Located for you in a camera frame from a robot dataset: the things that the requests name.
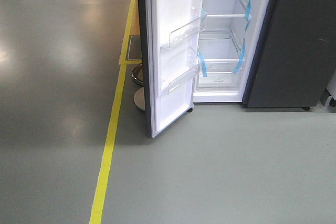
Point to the clear door bin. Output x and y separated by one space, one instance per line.
179 35
175 72

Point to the lower clear door bin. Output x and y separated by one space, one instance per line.
175 72

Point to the open fridge door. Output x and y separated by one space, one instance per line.
157 17

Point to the grey floor sign mat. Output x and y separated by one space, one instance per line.
134 48

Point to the chrome stanchion post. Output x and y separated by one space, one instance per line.
137 74

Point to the middle clear door bin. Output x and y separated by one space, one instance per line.
179 35

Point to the yellow floor tape line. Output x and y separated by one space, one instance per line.
107 156

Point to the white fridge interior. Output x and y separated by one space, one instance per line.
228 46

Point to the silver sign stand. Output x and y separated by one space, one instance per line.
139 99

